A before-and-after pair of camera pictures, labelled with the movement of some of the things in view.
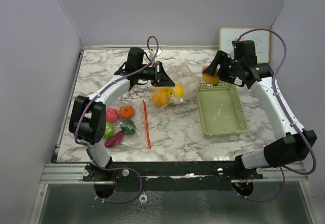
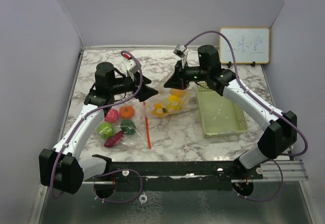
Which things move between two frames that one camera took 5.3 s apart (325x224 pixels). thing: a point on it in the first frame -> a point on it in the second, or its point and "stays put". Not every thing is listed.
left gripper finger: (162, 79) -> (145, 92)
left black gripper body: (149, 73) -> (124, 85)
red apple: (112, 115) stays put
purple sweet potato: (114, 139) stays put
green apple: (109, 130) stays put
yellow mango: (163, 92) -> (159, 110)
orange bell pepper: (160, 99) -> (178, 92)
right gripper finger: (219, 58) -> (180, 78)
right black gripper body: (229, 70) -> (197, 73)
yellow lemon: (180, 90) -> (173, 102)
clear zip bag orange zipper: (127, 125) stays put
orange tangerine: (126, 112) stays put
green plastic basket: (220, 109) stays put
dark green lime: (128, 127) stays put
